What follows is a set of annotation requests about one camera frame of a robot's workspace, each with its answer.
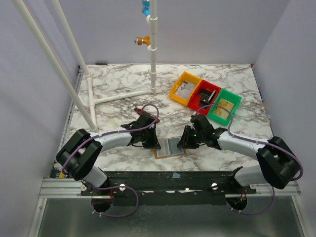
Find mustard yellow card holder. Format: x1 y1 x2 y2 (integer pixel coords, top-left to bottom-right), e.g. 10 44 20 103
152 136 187 159

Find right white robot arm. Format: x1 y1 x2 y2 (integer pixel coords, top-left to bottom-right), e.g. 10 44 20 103
177 114 302 189

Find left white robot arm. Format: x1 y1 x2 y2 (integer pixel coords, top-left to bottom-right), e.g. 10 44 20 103
56 112 161 188

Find gold cards in green bin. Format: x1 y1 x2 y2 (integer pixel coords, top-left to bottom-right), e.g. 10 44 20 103
214 98 235 119

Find cards in yellow bin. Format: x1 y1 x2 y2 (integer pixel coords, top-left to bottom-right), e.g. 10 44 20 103
175 81 196 100

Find red black utility knife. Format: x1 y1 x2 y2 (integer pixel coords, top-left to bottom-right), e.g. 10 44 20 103
134 108 156 125

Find red plastic bin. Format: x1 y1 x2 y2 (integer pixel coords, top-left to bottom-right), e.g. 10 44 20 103
187 80 221 111

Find black items in red bin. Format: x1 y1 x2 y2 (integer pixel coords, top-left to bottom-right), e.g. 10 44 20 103
198 89 216 107

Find green plastic bin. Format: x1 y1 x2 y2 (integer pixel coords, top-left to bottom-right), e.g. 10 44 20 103
207 88 241 126

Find yellow plastic bin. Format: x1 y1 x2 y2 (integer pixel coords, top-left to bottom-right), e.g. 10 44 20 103
169 72 202 106

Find black mounting rail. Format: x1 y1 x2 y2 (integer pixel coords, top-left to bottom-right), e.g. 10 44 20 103
49 170 257 205

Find white PVC pipe frame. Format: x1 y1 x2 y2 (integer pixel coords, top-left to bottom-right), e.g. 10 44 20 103
12 0 158 132

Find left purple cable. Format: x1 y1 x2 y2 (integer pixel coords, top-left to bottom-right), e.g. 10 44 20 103
61 103 160 218

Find purple cable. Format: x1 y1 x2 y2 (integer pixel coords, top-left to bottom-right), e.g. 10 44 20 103
61 103 160 218
194 105 304 215

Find orange camera on pole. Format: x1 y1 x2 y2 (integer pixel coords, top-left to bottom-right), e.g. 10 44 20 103
134 36 151 46

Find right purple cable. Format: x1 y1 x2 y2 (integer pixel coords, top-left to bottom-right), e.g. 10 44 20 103
194 105 304 215

